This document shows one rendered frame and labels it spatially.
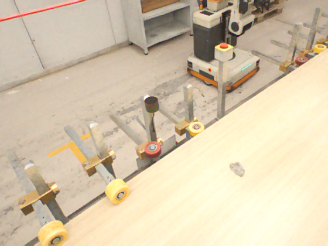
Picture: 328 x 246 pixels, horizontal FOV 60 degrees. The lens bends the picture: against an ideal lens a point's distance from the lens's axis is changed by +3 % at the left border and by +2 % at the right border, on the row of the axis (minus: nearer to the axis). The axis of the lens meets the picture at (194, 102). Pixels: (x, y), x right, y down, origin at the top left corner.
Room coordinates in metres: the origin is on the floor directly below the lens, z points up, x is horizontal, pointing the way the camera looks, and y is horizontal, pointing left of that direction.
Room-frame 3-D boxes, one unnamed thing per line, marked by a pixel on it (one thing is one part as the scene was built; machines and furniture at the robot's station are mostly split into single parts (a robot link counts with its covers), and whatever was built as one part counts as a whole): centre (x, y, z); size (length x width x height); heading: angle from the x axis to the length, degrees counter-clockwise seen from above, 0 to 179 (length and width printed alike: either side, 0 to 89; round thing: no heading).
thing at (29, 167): (0.66, 0.60, 0.89); 0.04 x 0.04 x 0.48; 41
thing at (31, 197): (0.64, 0.61, 0.95); 0.14 x 0.06 x 0.05; 131
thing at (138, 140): (1.06, 0.34, 0.84); 0.43 x 0.03 x 0.04; 41
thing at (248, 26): (2.85, -0.52, 0.68); 0.28 x 0.27 x 0.25; 136
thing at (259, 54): (1.85, -0.63, 0.80); 0.43 x 0.03 x 0.04; 41
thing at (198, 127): (1.05, -0.01, 0.85); 0.08 x 0.08 x 0.11
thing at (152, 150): (0.91, 0.21, 0.85); 0.08 x 0.08 x 0.11
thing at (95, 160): (0.81, 0.43, 0.95); 0.14 x 0.06 x 0.05; 131
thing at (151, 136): (0.99, 0.22, 0.93); 0.04 x 0.04 x 0.48; 41
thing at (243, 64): (2.92, -0.36, 0.16); 0.67 x 0.64 x 0.25; 46
